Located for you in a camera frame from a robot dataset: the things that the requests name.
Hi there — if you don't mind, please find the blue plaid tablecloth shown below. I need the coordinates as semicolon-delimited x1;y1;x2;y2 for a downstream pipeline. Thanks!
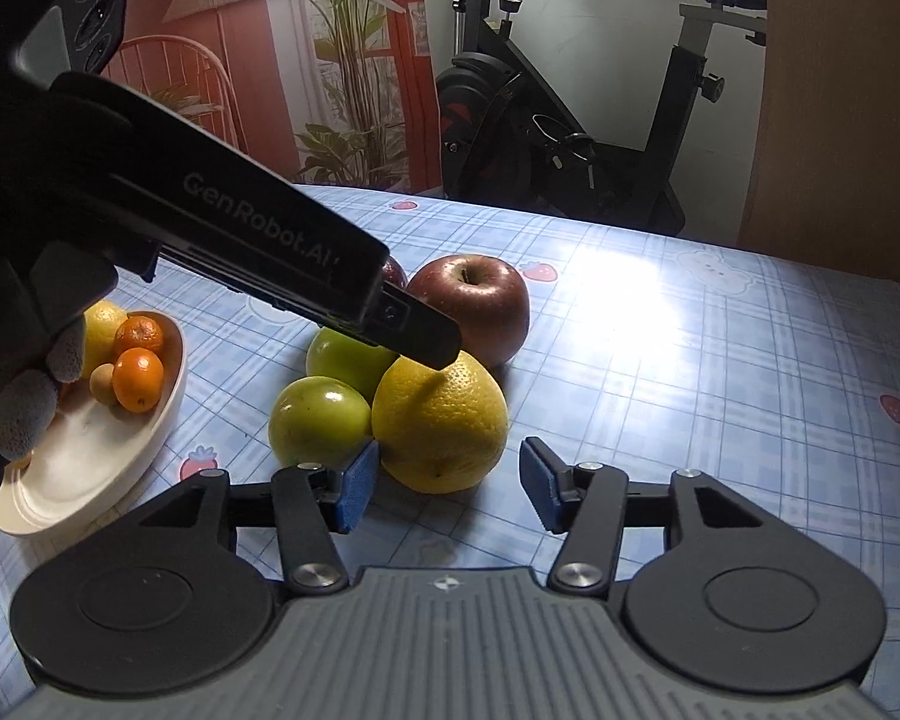
0;184;900;720

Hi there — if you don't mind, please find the small brown round fruit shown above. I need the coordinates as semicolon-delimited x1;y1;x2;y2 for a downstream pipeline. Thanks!
90;362;119;407

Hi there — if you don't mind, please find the wooden panel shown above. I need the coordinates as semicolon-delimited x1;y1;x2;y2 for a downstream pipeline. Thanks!
735;0;900;284

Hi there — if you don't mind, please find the large yellow orange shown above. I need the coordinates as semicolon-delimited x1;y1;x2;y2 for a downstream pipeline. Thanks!
371;351;510;497

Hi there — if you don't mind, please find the small orange mandarin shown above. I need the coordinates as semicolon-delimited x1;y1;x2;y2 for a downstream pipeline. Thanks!
111;347;166;414
114;313;167;356

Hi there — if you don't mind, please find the person's left hand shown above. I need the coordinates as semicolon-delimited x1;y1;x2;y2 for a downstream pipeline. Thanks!
0;206;121;520

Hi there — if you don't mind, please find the cream oval dish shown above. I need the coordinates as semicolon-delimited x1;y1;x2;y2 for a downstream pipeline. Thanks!
0;309;188;538

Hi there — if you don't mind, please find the wall poster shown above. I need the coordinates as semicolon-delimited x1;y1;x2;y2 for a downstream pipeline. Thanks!
103;0;445;197

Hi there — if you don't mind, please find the large red apple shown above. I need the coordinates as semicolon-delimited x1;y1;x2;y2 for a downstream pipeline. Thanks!
406;255;532;371

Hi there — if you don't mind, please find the black exercise bike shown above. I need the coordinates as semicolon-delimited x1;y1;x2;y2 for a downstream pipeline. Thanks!
411;0;770;238

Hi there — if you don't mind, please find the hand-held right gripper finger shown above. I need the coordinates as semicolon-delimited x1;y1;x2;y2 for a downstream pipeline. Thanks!
520;436;770;595

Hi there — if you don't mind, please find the green apple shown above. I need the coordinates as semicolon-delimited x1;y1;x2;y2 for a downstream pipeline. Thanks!
305;326;398;401
268;376;374;470

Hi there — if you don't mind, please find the yellow lemon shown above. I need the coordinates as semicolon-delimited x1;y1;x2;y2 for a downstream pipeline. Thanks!
81;300;131;380

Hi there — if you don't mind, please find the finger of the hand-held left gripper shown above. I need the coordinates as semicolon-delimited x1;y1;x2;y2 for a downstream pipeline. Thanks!
360;286;464;373

